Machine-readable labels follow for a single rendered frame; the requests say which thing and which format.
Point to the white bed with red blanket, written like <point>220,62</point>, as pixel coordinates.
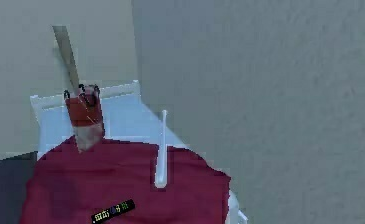
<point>123,180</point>

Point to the white baseball bat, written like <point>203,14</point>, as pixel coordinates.
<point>161,150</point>

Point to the black remote control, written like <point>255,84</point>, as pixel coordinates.
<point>113,211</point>

